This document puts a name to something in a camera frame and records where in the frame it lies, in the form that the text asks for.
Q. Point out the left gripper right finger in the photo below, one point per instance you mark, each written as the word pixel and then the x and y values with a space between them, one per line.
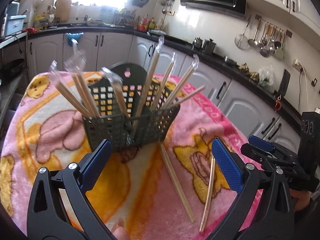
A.
pixel 262 208

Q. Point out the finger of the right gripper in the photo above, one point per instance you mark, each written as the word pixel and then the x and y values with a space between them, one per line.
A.
pixel 275 157
pixel 261 144

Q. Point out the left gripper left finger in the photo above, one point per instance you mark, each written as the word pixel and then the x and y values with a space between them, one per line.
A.
pixel 47 217

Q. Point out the chopsticks pair diagonal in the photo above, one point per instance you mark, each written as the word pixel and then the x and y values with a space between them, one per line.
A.
pixel 75 65

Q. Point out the chopsticks pair long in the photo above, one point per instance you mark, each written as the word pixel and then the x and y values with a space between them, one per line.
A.
pixel 57 81

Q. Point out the person's right hand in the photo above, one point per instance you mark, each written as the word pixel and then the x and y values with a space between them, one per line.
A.
pixel 303 199

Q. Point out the person's left hand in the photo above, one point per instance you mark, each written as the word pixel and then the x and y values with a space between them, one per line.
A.
pixel 118 230

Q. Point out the black countertop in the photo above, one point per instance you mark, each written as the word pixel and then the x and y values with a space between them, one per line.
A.
pixel 217 62

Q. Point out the pink cartoon blanket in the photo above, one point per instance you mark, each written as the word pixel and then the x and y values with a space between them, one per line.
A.
pixel 135 185

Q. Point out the hanging strainer ladle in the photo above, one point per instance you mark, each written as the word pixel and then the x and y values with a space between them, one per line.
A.
pixel 241 40

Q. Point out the metal canister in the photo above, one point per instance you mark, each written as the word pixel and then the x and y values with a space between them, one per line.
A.
pixel 208 46

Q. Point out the metal kettle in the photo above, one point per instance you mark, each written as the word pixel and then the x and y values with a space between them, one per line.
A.
pixel 197 44

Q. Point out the dark green utensil basket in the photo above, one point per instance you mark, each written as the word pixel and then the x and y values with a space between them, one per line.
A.
pixel 125 131

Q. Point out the white upper cabinet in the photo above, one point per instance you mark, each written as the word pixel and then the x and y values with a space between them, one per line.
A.
pixel 295 14

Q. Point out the blue hanging towel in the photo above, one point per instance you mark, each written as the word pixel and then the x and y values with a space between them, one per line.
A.
pixel 73 36

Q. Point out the blue plastic box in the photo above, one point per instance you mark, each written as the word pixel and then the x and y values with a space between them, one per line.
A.
pixel 14 24

